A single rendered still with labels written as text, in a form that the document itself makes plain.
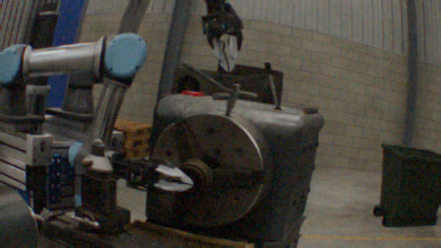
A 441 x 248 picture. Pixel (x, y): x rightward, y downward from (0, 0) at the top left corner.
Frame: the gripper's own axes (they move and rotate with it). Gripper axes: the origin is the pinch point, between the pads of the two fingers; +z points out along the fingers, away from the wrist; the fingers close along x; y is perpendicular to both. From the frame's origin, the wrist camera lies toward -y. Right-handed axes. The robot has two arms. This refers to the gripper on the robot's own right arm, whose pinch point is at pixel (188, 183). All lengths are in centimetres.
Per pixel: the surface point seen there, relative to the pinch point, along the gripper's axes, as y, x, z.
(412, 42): -1012, 164, 97
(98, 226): 38.6, -8.4, -7.2
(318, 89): -1025, 22, -121
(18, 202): 89, 5, 1
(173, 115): -38.2, 12.0, -19.4
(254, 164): -22.5, 4.2, 9.6
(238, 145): -22.5, 8.5, 4.7
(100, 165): 34.4, 5.0, -8.8
